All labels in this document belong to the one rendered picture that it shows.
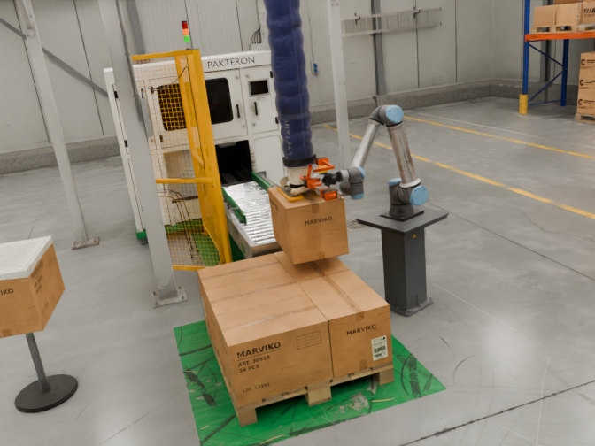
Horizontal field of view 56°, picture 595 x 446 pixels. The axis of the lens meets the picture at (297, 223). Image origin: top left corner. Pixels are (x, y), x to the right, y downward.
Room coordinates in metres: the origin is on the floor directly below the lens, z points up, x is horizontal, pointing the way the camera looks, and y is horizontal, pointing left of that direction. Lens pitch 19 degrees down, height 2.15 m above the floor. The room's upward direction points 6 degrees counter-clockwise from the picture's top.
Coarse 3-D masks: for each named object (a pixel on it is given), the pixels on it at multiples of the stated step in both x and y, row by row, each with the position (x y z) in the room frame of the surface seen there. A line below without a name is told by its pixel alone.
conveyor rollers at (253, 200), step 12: (228, 192) 5.97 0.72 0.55; (240, 192) 5.92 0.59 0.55; (252, 192) 5.86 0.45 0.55; (264, 192) 5.81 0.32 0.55; (240, 204) 5.45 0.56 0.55; (252, 204) 5.39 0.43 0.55; (264, 204) 5.34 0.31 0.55; (252, 216) 5.02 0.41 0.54; (264, 216) 4.97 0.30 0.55; (252, 228) 4.65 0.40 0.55; (264, 228) 4.67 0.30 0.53; (252, 240) 4.37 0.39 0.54; (264, 240) 4.32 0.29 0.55
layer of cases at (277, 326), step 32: (224, 288) 3.47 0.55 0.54; (256, 288) 3.42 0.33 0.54; (288, 288) 3.36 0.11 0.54; (320, 288) 3.31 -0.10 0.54; (352, 288) 3.25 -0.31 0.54; (224, 320) 3.02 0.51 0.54; (256, 320) 2.97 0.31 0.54; (288, 320) 2.93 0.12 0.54; (320, 320) 2.89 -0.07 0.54; (352, 320) 2.92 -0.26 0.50; (384, 320) 2.98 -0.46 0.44; (224, 352) 2.93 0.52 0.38; (256, 352) 2.76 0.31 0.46; (288, 352) 2.81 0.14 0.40; (320, 352) 2.86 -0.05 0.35; (352, 352) 2.92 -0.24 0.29; (384, 352) 2.98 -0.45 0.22; (256, 384) 2.75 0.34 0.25; (288, 384) 2.80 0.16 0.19
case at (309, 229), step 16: (272, 192) 3.90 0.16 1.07; (272, 208) 3.95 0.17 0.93; (288, 208) 3.46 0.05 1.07; (304, 208) 3.48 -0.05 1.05; (320, 208) 3.50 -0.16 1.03; (336, 208) 3.53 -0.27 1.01; (288, 224) 3.45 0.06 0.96; (304, 224) 3.47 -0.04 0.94; (320, 224) 3.50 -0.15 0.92; (336, 224) 3.52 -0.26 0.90; (288, 240) 3.51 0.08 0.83; (304, 240) 3.47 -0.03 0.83; (320, 240) 3.49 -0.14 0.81; (336, 240) 3.52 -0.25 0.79; (288, 256) 3.58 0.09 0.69; (304, 256) 3.47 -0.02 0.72; (320, 256) 3.49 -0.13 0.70
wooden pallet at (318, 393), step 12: (216, 348) 3.39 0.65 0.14; (360, 372) 2.93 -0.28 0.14; (372, 372) 2.95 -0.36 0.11; (384, 372) 2.97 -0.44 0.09; (228, 384) 2.97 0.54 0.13; (324, 384) 2.86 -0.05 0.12; (276, 396) 2.78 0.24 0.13; (288, 396) 2.80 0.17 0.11; (312, 396) 2.84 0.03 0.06; (324, 396) 2.86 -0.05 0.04; (240, 408) 2.72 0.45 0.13; (252, 408) 2.74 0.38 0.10; (240, 420) 2.71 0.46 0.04; (252, 420) 2.73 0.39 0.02
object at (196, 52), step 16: (176, 64) 4.87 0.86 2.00; (160, 80) 4.94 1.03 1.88; (192, 96) 4.83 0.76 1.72; (208, 112) 4.78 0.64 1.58; (208, 128) 4.76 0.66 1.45; (208, 144) 4.77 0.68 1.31; (176, 176) 4.94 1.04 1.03; (160, 192) 5.02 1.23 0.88; (176, 208) 4.97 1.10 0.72; (224, 208) 4.79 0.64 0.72; (192, 224) 4.91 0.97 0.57; (224, 224) 4.76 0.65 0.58; (176, 240) 4.99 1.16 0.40; (224, 240) 4.76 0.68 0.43; (176, 256) 5.00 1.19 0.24
